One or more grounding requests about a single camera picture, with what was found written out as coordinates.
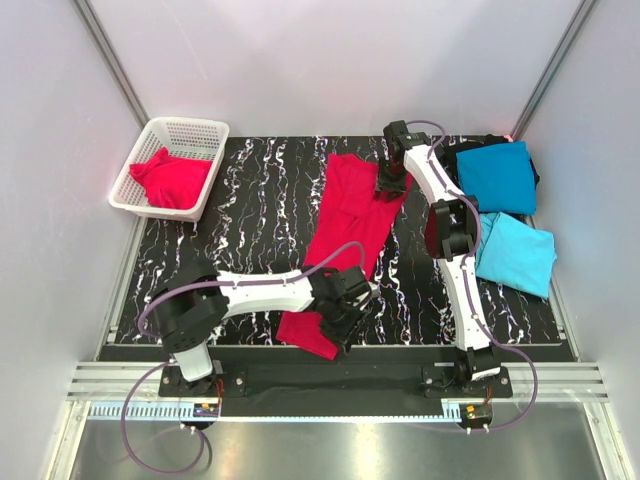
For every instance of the white plastic basket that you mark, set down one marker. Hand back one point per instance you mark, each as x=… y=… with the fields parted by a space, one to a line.
x=185 y=137

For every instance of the right aluminium corner post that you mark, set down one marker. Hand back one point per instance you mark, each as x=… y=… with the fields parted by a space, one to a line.
x=568 y=39

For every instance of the aluminium corner post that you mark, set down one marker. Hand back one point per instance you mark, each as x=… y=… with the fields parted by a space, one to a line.
x=568 y=39
x=98 y=34

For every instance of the folded teal t shirt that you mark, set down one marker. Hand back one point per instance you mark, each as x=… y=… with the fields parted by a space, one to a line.
x=500 y=177

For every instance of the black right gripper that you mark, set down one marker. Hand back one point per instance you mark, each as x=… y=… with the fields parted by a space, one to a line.
x=394 y=190

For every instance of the folded light blue t shirt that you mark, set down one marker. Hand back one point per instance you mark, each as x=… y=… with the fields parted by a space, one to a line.
x=515 y=255

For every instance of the red t shirt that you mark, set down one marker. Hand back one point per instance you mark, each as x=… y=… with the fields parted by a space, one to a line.
x=171 y=182
x=349 y=211

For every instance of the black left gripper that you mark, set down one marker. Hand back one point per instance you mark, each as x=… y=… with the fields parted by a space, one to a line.
x=343 y=335

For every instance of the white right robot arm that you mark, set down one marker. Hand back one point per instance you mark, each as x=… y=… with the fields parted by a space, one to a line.
x=452 y=237

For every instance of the aluminium frame rail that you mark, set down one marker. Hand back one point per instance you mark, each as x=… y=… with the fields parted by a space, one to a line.
x=546 y=382

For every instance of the red t shirt in basket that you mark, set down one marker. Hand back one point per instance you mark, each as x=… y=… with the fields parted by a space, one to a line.
x=171 y=182

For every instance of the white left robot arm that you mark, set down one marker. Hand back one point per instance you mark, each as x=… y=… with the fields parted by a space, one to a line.
x=184 y=315

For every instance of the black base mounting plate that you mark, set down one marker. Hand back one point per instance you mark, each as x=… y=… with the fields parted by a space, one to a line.
x=326 y=406

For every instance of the left aluminium corner post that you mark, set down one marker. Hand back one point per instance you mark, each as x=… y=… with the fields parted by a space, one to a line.
x=98 y=34

